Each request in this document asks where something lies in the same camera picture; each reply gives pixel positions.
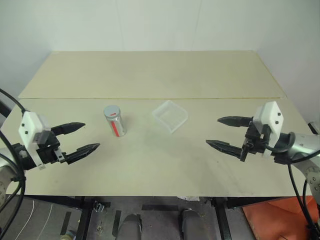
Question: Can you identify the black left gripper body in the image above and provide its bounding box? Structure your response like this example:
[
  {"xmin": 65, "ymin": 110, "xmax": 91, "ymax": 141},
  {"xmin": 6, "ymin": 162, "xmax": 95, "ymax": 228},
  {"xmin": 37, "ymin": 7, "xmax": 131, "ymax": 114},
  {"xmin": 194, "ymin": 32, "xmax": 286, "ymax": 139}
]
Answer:
[{"xmin": 36, "ymin": 129, "xmax": 68, "ymax": 165}]

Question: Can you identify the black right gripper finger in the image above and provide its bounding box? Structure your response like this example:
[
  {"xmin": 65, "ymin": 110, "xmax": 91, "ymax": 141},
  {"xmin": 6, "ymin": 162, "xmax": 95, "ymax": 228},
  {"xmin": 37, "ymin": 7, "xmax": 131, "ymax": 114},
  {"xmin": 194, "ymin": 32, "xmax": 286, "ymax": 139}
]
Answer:
[
  {"xmin": 217, "ymin": 115, "xmax": 254, "ymax": 129},
  {"xmin": 205, "ymin": 139, "xmax": 248, "ymax": 163}
]

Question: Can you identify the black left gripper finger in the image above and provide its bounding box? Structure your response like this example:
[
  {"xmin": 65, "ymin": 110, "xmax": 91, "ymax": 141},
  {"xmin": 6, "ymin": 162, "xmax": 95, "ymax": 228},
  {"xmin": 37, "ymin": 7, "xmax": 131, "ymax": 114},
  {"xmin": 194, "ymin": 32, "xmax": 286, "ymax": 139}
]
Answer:
[
  {"xmin": 51, "ymin": 122, "xmax": 86, "ymax": 137},
  {"xmin": 65, "ymin": 142, "xmax": 101, "ymax": 165}
]

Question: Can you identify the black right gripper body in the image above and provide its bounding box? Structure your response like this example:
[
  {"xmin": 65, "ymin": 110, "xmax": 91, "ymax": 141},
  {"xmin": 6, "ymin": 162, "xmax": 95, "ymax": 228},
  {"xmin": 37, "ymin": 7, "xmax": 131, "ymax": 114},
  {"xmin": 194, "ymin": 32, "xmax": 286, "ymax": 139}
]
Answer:
[{"xmin": 241, "ymin": 121, "xmax": 272, "ymax": 157}]

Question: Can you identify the silver can with red label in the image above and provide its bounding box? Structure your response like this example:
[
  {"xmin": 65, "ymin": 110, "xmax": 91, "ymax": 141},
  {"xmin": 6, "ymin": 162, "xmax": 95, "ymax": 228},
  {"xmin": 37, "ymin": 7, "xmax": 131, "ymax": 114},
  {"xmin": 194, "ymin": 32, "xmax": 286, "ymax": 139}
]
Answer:
[{"xmin": 103, "ymin": 105, "xmax": 128, "ymax": 138}]

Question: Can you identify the clear plastic square container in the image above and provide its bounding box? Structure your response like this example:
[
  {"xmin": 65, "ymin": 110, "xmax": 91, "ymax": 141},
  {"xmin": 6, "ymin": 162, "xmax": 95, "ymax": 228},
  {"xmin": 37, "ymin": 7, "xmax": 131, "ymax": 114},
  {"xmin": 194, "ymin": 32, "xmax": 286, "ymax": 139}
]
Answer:
[{"xmin": 151, "ymin": 99, "xmax": 189, "ymax": 134}]

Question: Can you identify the orange floor mat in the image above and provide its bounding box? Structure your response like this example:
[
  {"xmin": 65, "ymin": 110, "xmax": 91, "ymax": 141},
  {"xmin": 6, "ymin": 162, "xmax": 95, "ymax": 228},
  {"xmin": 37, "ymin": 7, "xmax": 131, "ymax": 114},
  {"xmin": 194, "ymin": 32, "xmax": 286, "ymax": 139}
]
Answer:
[{"xmin": 241, "ymin": 195, "xmax": 316, "ymax": 240}]

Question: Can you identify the dark rounded robot foot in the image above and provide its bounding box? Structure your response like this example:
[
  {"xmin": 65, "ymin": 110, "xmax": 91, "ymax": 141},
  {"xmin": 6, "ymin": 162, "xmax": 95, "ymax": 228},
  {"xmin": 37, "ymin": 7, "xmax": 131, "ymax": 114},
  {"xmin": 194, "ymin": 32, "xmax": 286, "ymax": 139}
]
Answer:
[
  {"xmin": 180, "ymin": 208, "xmax": 203, "ymax": 240},
  {"xmin": 117, "ymin": 213, "xmax": 143, "ymax": 240}
]

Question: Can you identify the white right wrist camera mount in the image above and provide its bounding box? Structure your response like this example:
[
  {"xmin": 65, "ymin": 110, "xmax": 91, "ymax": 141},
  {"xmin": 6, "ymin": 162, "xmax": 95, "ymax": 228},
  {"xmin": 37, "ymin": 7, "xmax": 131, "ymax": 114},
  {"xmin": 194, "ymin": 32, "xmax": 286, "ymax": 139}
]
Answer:
[{"xmin": 252, "ymin": 100, "xmax": 285, "ymax": 159}]

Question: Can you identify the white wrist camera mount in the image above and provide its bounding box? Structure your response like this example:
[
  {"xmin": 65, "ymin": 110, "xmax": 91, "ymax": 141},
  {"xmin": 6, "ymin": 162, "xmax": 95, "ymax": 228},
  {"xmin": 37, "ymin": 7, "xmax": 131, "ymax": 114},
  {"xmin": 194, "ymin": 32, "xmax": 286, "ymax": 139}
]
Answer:
[
  {"xmin": 18, "ymin": 111, "xmax": 51, "ymax": 169},
  {"xmin": 252, "ymin": 100, "xmax": 285, "ymax": 159}
]

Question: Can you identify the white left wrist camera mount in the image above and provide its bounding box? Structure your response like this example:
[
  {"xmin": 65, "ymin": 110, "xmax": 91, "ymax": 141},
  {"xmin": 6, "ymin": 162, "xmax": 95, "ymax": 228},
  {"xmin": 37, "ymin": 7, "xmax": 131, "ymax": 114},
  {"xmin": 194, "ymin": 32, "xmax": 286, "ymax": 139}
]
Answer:
[{"xmin": 18, "ymin": 111, "xmax": 51, "ymax": 169}]

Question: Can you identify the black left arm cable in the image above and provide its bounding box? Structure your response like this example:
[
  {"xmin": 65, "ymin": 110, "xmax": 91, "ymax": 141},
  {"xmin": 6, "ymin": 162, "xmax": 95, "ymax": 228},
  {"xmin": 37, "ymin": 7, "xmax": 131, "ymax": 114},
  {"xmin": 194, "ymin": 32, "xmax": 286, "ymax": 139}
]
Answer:
[{"xmin": 0, "ymin": 87, "xmax": 27, "ymax": 231}]

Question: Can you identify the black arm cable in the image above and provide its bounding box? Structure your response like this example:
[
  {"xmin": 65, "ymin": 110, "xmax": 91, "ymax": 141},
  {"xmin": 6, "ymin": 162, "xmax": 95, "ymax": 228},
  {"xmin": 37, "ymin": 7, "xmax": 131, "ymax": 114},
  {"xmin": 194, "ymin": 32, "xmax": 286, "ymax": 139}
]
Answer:
[
  {"xmin": 264, "ymin": 131, "xmax": 320, "ymax": 240},
  {"xmin": 0, "ymin": 87, "xmax": 27, "ymax": 231}
]

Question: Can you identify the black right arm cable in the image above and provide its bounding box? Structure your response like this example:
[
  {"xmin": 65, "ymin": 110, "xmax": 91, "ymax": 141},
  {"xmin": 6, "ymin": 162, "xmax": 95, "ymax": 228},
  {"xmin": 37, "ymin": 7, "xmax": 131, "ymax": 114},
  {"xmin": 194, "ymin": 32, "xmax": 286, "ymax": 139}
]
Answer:
[{"xmin": 264, "ymin": 131, "xmax": 320, "ymax": 240}]

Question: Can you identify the white thin floor cable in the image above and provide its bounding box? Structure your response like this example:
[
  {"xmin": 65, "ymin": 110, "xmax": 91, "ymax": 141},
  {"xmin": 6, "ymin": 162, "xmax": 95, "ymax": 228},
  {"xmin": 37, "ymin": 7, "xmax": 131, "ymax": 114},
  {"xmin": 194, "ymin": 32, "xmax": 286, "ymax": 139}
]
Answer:
[{"xmin": 14, "ymin": 198, "xmax": 55, "ymax": 240}]

